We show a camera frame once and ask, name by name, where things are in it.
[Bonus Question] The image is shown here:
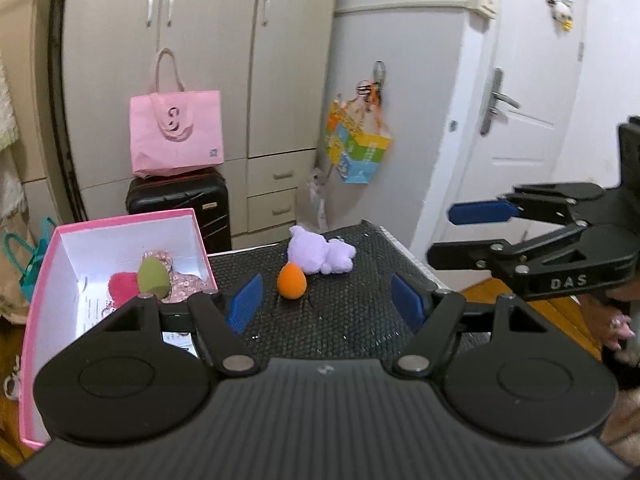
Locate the white door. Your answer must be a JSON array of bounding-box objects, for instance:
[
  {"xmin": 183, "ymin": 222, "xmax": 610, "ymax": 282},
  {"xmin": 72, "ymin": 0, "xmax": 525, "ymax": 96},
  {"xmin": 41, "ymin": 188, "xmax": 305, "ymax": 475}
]
[{"xmin": 440, "ymin": 0, "xmax": 618, "ymax": 261}]

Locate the green egg sponge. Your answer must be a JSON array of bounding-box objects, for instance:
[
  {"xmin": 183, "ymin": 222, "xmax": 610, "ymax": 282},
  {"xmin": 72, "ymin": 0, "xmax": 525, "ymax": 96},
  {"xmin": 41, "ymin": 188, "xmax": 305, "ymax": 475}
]
[{"xmin": 137, "ymin": 256, "xmax": 172, "ymax": 297}]

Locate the black suitcase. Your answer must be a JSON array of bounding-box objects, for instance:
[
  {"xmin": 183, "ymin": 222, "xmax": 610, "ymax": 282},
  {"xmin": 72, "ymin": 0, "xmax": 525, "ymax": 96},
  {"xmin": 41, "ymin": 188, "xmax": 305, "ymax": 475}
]
[{"xmin": 125, "ymin": 170, "xmax": 232, "ymax": 255}]

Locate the clear plastic bag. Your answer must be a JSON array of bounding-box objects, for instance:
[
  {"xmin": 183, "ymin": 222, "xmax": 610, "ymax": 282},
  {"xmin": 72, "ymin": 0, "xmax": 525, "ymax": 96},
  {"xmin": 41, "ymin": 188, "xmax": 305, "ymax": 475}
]
[{"xmin": 306, "ymin": 165, "xmax": 331, "ymax": 233}]

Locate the white paper leaflet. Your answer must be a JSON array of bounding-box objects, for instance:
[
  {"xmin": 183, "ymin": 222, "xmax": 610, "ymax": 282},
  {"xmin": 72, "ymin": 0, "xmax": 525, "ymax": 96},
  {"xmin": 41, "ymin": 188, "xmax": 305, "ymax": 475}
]
[{"xmin": 77, "ymin": 287, "xmax": 118, "ymax": 333}]

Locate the orange black ribbon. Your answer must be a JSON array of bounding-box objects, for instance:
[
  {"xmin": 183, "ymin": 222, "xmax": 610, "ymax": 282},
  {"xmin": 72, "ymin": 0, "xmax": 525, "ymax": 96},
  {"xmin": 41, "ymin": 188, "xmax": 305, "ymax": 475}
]
[{"xmin": 356, "ymin": 60, "xmax": 387, "ymax": 111}]

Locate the pink tote bag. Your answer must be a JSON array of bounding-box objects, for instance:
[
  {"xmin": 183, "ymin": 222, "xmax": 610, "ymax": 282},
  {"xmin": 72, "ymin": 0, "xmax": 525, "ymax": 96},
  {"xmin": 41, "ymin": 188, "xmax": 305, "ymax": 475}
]
[{"xmin": 129, "ymin": 48, "xmax": 225, "ymax": 178}]

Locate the white printed packet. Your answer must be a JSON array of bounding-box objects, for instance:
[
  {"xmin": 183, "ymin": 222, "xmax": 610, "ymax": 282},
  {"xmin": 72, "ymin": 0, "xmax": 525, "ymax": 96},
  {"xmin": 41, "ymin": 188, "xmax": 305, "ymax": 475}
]
[{"xmin": 160, "ymin": 330, "xmax": 197, "ymax": 358}]

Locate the metal door handle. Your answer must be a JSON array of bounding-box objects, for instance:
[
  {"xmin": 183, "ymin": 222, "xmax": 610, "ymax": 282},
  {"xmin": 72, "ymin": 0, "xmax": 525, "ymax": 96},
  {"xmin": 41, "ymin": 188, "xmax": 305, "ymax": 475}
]
[{"xmin": 480, "ymin": 67, "xmax": 521, "ymax": 136}]

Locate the teal paper bag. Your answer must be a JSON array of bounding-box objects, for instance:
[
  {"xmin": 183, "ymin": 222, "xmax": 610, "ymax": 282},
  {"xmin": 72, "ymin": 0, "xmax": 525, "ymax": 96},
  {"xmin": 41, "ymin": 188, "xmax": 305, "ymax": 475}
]
[{"xmin": 5, "ymin": 217, "xmax": 57, "ymax": 303}]

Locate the floral fabric pouch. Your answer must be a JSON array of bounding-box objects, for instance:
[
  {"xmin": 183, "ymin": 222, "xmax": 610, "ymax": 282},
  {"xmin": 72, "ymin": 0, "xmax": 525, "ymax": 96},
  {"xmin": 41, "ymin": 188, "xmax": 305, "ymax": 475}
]
[{"xmin": 142, "ymin": 251, "xmax": 208, "ymax": 303}]

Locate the colourful paper gift bag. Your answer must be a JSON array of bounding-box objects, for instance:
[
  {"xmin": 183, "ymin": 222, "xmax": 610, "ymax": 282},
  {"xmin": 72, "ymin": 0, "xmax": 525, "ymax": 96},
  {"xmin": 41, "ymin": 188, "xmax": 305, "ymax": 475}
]
[{"xmin": 324, "ymin": 100, "xmax": 392, "ymax": 184}]

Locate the white light switch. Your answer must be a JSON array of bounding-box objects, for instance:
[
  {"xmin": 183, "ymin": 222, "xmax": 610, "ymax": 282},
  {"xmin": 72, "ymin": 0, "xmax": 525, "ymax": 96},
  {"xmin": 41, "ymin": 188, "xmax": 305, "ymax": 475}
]
[{"xmin": 467, "ymin": 0, "xmax": 498, "ymax": 20}]

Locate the orange egg sponge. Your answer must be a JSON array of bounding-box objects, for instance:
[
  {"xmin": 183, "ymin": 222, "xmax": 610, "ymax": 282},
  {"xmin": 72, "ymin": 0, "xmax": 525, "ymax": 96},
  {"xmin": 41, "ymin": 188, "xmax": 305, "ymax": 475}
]
[{"xmin": 277, "ymin": 263, "xmax": 308, "ymax": 301}]

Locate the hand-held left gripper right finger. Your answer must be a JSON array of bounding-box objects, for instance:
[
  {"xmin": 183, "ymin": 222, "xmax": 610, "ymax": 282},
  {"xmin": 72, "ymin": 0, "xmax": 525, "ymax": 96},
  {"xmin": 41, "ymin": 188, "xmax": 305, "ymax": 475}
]
[{"xmin": 391, "ymin": 273, "xmax": 553, "ymax": 378}]

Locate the brown paper bag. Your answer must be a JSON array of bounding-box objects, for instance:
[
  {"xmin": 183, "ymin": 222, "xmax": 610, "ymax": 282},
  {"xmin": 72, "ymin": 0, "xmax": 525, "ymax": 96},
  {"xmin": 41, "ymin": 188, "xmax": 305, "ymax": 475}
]
[{"xmin": 0, "ymin": 255, "xmax": 32, "ymax": 326}]

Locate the black bubble mat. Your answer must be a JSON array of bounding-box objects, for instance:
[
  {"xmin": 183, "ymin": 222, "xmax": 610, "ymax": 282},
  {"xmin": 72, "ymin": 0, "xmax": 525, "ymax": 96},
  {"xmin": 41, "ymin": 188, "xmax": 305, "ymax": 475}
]
[{"xmin": 207, "ymin": 220, "xmax": 493, "ymax": 361}]

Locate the pink cardboard box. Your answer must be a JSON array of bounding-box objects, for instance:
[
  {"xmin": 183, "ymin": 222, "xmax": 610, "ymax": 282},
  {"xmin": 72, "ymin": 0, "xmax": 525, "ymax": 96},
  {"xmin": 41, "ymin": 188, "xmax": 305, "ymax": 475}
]
[{"xmin": 19, "ymin": 208, "xmax": 218, "ymax": 450}]

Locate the purple plush toy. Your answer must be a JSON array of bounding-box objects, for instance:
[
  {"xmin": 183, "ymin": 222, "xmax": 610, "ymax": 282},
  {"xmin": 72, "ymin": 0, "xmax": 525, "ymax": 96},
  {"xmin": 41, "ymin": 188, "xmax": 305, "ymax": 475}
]
[{"xmin": 286, "ymin": 225, "xmax": 357, "ymax": 276}]

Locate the red makeup sponge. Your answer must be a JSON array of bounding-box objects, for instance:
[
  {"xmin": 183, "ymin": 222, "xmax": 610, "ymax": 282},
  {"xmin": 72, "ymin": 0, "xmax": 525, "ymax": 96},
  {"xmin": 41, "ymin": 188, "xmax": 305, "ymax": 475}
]
[{"xmin": 109, "ymin": 271, "xmax": 142, "ymax": 307}]

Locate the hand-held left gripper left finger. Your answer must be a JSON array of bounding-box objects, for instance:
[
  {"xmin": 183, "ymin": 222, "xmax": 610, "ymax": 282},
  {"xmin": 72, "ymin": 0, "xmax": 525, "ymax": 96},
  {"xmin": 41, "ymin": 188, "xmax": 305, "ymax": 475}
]
[{"xmin": 97, "ymin": 273, "xmax": 265, "ymax": 378}]

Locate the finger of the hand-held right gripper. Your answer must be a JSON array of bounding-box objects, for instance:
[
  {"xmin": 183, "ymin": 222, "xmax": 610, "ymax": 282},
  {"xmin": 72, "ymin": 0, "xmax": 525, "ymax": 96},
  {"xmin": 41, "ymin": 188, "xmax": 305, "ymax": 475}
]
[
  {"xmin": 447, "ymin": 181, "xmax": 621, "ymax": 227},
  {"xmin": 426, "ymin": 212, "xmax": 640, "ymax": 303}
]

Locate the beige wardrobe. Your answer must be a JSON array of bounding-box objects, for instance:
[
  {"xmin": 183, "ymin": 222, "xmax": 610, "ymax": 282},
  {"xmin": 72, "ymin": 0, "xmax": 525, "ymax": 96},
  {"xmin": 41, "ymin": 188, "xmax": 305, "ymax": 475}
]
[{"xmin": 47, "ymin": 0, "xmax": 341, "ymax": 241}]

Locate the cream fleece pajama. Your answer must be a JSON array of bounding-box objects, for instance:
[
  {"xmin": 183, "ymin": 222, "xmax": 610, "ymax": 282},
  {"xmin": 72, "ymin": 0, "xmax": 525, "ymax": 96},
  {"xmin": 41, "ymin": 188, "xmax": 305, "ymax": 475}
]
[{"xmin": 0, "ymin": 52, "xmax": 26, "ymax": 221}]

